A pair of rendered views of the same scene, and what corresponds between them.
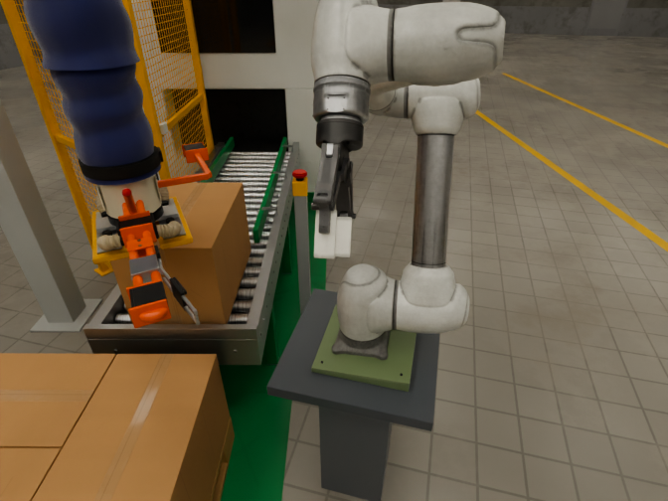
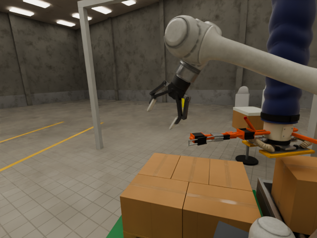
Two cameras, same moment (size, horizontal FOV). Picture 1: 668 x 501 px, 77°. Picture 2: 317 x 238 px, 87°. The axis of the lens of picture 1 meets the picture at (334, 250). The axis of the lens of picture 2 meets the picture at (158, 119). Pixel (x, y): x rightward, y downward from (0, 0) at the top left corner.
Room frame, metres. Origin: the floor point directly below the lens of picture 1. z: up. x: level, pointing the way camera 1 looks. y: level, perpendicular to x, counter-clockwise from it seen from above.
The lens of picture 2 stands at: (0.79, -0.71, 1.60)
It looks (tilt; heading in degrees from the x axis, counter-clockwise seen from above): 13 degrees down; 108
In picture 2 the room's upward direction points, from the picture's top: 2 degrees counter-clockwise
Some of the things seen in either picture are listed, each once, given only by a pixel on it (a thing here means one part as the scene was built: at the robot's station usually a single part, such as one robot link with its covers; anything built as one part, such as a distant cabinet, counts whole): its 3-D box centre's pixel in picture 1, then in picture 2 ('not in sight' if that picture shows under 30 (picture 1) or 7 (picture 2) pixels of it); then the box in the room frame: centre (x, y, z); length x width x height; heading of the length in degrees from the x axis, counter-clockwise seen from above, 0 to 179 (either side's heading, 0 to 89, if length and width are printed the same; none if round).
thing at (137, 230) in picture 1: (137, 229); (245, 133); (1.02, 0.55, 1.21); 0.10 x 0.08 x 0.06; 116
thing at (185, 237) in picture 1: (168, 216); (286, 149); (1.29, 0.57, 1.10); 0.34 x 0.10 x 0.05; 26
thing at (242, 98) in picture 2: not in sight; (242, 97); (2.21, 8.50, 0.58); 0.65 x 0.54 x 1.17; 163
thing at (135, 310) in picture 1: (148, 302); (197, 137); (0.70, 0.40, 1.20); 0.08 x 0.07 x 0.05; 26
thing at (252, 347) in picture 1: (177, 350); (268, 215); (1.26, 0.66, 0.48); 0.70 x 0.03 x 0.15; 90
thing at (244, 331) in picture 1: (171, 331); (270, 204); (1.27, 0.66, 0.58); 0.70 x 0.03 x 0.06; 90
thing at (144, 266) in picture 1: (145, 271); (216, 137); (0.83, 0.45, 1.20); 0.07 x 0.07 x 0.04; 26
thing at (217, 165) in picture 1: (204, 178); not in sight; (2.79, 0.92, 0.60); 1.60 x 0.11 x 0.09; 0
